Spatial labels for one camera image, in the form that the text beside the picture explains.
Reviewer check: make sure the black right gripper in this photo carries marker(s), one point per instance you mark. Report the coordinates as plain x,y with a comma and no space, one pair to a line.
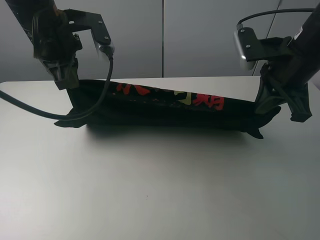
285,79

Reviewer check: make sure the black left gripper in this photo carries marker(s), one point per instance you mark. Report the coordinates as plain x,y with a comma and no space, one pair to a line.
55,45

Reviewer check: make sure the black printed t-shirt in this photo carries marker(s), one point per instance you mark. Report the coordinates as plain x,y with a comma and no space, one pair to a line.
137,105

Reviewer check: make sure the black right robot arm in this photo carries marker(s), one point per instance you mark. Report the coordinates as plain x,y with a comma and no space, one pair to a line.
307,42

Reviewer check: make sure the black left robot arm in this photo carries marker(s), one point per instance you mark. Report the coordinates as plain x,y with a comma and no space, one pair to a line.
22,11

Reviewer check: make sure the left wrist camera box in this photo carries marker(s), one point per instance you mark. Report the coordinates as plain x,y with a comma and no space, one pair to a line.
83,21

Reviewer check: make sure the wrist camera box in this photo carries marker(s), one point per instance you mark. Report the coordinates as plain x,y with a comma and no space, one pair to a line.
83,21
251,49

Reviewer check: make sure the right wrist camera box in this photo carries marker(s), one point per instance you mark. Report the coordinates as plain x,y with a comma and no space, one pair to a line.
251,49

